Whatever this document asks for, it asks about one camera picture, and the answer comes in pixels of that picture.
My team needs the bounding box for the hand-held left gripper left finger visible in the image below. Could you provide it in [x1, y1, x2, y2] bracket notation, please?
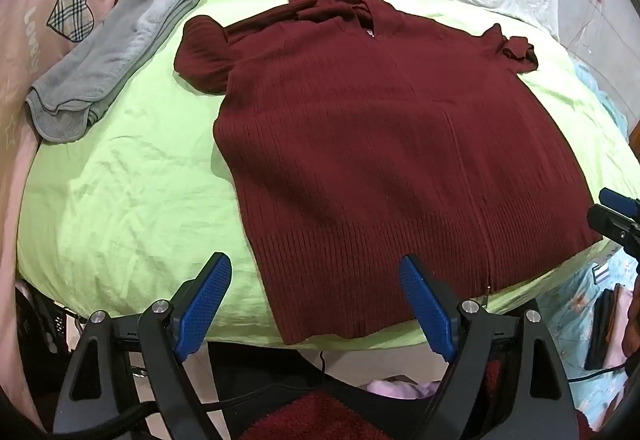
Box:
[52, 251, 233, 440]

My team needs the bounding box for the pale pink cloth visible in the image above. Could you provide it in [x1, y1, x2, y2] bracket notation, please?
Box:
[366, 374, 442, 402]

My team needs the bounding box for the pink heart print pillow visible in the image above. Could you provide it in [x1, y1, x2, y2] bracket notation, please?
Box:
[0, 0, 132, 426]

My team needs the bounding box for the dark red fuzzy cloth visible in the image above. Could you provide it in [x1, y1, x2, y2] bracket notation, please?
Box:
[239, 360, 506, 440]

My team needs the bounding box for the black wallet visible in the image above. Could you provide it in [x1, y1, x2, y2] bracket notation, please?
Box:
[584, 287, 626, 371]

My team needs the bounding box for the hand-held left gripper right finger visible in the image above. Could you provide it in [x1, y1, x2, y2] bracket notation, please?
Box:
[399, 254, 581, 440]

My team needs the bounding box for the black remote control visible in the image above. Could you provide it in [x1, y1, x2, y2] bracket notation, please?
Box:
[47, 305, 68, 351]

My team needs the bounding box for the grey folded towel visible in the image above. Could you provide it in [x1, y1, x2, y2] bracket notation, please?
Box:
[25, 0, 203, 143]

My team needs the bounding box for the light blue patterned sheet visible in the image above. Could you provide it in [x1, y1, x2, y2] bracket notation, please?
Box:
[542, 58, 640, 431]

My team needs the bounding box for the maroon knit hooded sweater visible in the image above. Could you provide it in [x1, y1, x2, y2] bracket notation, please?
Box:
[173, 0, 603, 346]

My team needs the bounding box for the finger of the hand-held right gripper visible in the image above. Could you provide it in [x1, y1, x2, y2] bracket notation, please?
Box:
[599, 187, 640, 217]
[586, 203, 640, 255]

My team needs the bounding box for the light green bed sheet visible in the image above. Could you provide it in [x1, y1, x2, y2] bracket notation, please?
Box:
[17, 0, 632, 352]

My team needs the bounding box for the black cable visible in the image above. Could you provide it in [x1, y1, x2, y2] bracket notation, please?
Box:
[97, 352, 331, 440]

